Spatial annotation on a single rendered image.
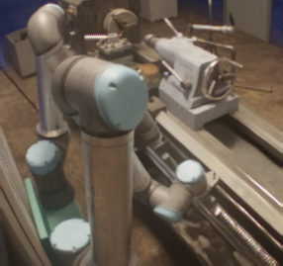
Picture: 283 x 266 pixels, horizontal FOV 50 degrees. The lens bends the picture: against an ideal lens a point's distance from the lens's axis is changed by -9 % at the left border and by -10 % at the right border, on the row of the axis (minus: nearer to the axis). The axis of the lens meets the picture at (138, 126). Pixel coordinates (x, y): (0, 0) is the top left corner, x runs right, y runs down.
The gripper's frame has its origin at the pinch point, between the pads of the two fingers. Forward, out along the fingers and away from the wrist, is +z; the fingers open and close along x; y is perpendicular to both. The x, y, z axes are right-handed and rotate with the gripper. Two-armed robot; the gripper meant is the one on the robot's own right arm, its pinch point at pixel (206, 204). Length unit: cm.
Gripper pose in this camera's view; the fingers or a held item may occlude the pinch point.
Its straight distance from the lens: 140.3
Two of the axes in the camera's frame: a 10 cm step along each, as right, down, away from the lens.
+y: -7.5, 6.5, -1.2
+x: 5.6, 5.3, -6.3
